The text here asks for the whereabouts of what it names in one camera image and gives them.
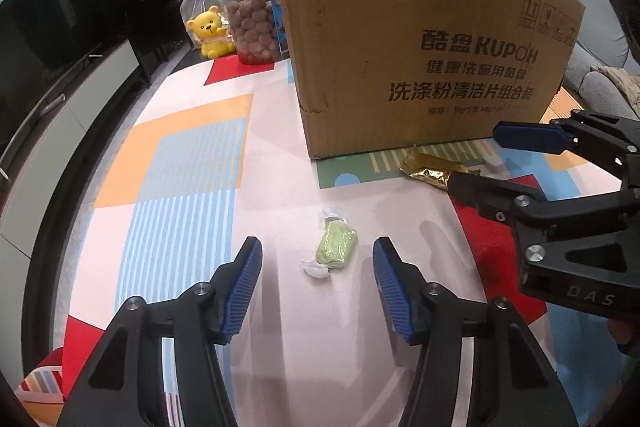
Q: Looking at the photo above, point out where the beige jacket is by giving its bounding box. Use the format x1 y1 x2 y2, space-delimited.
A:
590 66 640 108

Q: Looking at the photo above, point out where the light green candy packet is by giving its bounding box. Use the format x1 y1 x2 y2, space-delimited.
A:
300 206 360 280

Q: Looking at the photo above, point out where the colourful patchwork tablecloth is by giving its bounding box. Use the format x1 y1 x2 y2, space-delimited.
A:
15 57 640 427

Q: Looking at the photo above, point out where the gold foil snack wrapper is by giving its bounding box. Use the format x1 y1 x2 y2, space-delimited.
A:
398 147 483 192

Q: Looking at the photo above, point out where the grey corner sofa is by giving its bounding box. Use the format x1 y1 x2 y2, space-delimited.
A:
515 0 640 108

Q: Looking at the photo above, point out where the clear jar of nuts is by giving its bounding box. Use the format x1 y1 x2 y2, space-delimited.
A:
217 0 291 65

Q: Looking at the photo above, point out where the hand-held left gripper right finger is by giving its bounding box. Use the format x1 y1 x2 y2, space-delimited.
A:
372 236 581 427

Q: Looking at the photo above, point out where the person's right hand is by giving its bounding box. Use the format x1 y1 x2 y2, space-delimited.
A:
607 317 640 358

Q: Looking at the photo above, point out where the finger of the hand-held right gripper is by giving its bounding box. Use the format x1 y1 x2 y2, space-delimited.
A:
447 171 640 228
492 109 640 180

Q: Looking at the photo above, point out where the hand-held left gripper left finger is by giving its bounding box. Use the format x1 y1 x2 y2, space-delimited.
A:
56 236 263 427

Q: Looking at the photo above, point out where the black piano bench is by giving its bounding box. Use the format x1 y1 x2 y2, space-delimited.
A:
125 4 191 68

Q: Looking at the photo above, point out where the brown cardboard box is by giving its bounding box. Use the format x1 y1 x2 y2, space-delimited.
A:
257 0 586 160

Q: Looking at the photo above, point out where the yellow bear figurine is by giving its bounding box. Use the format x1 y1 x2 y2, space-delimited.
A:
186 6 236 59

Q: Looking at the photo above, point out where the grey black television cabinet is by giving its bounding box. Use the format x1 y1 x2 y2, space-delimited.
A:
0 38 152 388

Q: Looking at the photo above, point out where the black curved television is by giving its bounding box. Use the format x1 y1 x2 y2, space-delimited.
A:
0 0 81 142

